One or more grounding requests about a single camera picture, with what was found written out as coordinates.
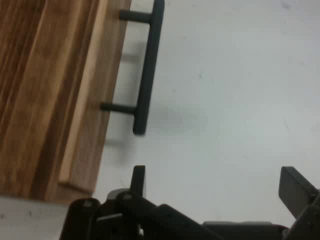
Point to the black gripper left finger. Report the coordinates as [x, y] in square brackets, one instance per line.
[140, 215]

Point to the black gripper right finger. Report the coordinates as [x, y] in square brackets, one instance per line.
[297, 192]

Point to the wooden cabinet door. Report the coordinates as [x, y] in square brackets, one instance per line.
[32, 100]

